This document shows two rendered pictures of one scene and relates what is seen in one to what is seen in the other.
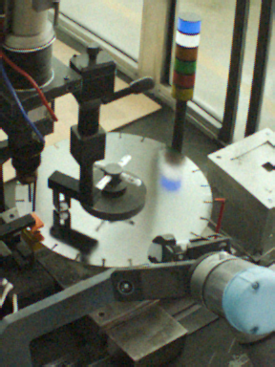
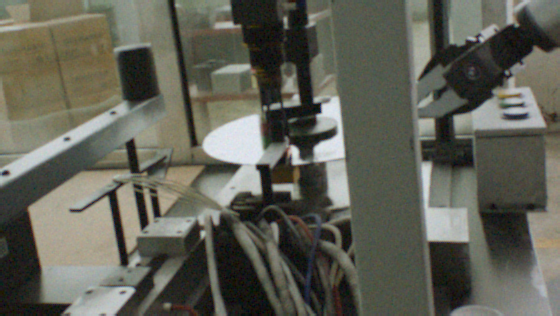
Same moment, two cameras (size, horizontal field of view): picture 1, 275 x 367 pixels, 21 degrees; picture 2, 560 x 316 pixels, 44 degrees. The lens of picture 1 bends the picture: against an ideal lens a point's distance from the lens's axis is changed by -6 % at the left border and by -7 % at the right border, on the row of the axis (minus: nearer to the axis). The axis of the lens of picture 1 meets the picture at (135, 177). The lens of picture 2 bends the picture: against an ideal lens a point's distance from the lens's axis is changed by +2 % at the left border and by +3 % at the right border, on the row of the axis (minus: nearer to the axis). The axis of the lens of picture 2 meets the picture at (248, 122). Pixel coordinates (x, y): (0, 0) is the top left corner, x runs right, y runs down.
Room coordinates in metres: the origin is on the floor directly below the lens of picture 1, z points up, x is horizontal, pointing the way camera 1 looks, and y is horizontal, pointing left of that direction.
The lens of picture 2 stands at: (0.09, 0.64, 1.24)
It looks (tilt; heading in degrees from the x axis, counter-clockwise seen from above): 14 degrees down; 329
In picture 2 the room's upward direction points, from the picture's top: 8 degrees counter-clockwise
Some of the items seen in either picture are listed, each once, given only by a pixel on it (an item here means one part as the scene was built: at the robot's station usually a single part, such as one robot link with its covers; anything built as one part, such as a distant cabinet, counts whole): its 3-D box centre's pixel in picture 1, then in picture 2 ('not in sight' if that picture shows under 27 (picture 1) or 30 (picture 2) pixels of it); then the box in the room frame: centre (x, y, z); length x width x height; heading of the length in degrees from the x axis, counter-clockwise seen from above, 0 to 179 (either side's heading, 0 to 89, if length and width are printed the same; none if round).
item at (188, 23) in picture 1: (189, 22); not in sight; (1.23, -0.08, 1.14); 0.05 x 0.04 x 0.03; 41
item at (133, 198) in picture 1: (112, 187); (303, 123); (0.94, 0.04, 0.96); 0.11 x 0.11 x 0.03
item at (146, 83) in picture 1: (121, 84); not in sight; (0.88, 0.03, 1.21); 0.08 x 0.06 x 0.03; 131
